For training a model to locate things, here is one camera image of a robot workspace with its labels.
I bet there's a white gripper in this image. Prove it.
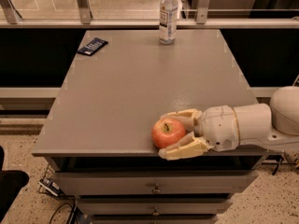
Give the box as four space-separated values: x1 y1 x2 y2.
158 105 239 161

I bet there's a red apple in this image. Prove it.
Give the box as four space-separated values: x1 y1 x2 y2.
151 118 186 148

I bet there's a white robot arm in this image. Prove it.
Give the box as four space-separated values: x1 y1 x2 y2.
158 86 299 161

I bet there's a blue rxbar blueberry bar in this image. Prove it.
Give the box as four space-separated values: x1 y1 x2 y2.
78 37 108 56

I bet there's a top drawer metal knob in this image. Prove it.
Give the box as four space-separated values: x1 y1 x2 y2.
151 184 161 194

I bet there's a drawer metal knob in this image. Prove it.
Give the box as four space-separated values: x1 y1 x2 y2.
151 207 160 217
151 184 161 194

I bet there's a grey drawer cabinet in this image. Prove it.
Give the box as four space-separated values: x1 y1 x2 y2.
34 30 265 224

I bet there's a clear plastic water bottle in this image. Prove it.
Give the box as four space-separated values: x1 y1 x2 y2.
159 0 178 45

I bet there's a blue white floor device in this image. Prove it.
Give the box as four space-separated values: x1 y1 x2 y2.
39 178 61 197

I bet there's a black chair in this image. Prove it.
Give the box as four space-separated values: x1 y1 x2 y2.
0 147 29 222

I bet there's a metal window railing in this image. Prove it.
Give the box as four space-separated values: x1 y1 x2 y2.
0 0 299 29

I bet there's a black floor cable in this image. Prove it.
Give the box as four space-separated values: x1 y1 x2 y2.
49 202 78 224

